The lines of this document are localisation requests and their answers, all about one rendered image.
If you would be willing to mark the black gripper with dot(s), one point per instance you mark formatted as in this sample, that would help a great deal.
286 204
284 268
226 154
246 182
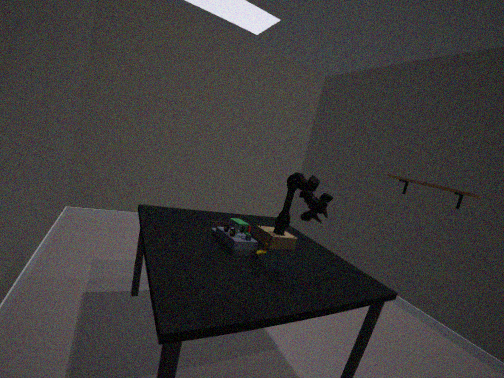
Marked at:
313 204

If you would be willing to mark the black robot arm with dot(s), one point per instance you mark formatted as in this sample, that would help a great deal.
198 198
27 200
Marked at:
294 182

